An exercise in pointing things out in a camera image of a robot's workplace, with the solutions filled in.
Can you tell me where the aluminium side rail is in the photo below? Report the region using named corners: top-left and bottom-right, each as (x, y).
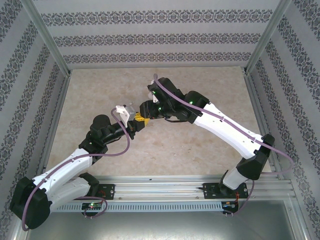
top-left (243, 71), bottom-right (285, 181)
top-left (34, 71), bottom-right (73, 182)

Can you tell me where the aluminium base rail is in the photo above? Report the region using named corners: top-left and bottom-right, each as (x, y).
top-left (49, 174), bottom-right (293, 201)

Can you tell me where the aluminium corner post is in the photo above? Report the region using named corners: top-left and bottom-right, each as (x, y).
top-left (19, 0), bottom-right (73, 77)
top-left (245, 0), bottom-right (293, 75)

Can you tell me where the slotted grey cable duct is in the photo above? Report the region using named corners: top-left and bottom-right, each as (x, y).
top-left (53, 201), bottom-right (241, 212)

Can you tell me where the grey sheet metal panel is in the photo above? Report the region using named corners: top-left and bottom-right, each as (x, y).
top-left (24, 211), bottom-right (298, 240)

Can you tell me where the small green circuit board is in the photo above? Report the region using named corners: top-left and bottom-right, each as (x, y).
top-left (81, 202), bottom-right (104, 211)
top-left (221, 201), bottom-right (239, 210)

